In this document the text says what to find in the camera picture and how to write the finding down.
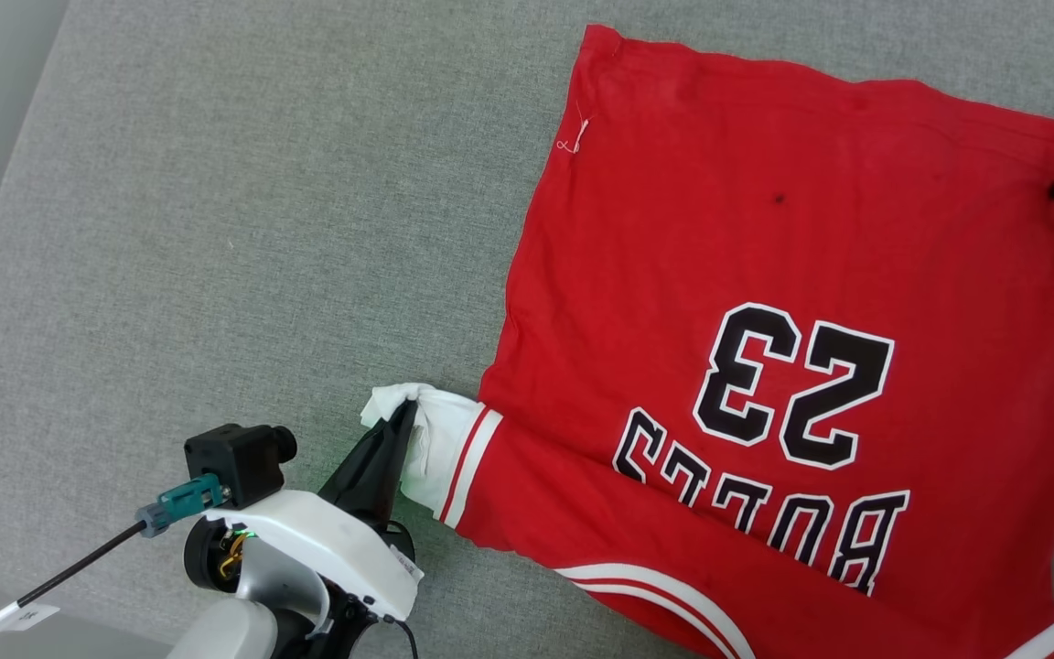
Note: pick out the red basketball jersey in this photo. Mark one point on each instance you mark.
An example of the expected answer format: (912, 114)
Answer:
(765, 229)

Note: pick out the teal left camera connector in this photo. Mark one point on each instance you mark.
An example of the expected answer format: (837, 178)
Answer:
(181, 503)

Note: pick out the grey fabric sofa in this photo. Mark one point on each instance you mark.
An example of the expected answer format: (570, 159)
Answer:
(262, 229)

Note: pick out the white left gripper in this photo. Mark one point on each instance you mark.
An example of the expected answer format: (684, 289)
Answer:
(344, 549)

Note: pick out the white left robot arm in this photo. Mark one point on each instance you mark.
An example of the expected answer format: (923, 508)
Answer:
(225, 636)

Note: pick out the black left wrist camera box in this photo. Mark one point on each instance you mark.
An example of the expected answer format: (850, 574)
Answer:
(234, 462)

